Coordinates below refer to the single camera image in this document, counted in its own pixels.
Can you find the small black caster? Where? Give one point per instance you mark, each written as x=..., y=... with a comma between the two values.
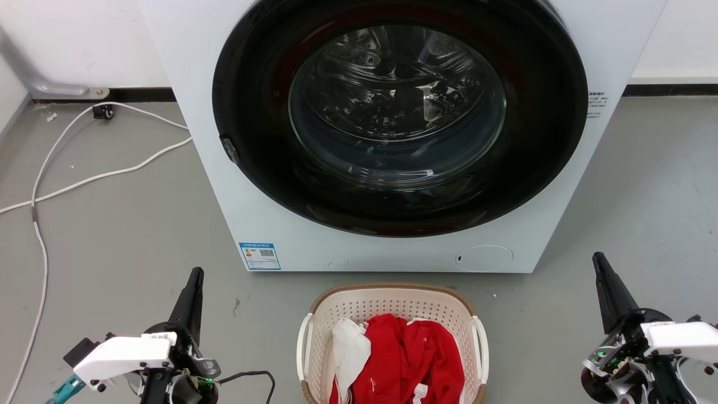
x=103, y=111

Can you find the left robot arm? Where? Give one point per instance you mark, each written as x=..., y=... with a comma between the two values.
x=154, y=390

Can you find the round black washer door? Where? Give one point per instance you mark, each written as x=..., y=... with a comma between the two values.
x=258, y=168

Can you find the teal connector piece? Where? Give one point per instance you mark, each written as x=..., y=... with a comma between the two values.
x=63, y=389

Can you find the round white filter cover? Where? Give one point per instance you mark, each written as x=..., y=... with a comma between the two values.
x=485, y=258

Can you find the cream perforated laundry basket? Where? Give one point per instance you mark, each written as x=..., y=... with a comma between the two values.
x=387, y=303

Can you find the blue energy label sticker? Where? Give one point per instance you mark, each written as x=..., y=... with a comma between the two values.
x=259, y=256

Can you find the red garment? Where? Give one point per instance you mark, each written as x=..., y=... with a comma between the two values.
x=415, y=359

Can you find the right white wrist camera housing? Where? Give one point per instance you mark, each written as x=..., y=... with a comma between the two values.
x=684, y=336

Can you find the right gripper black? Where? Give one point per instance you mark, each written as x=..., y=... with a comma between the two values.
x=622, y=359

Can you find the white garment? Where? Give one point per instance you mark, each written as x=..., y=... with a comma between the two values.
x=350, y=350

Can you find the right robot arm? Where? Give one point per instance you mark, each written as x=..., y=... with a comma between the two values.
x=693, y=387

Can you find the white front-load washing machine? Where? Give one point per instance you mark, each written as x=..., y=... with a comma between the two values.
x=566, y=168

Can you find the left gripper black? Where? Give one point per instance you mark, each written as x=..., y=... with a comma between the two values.
x=193, y=365

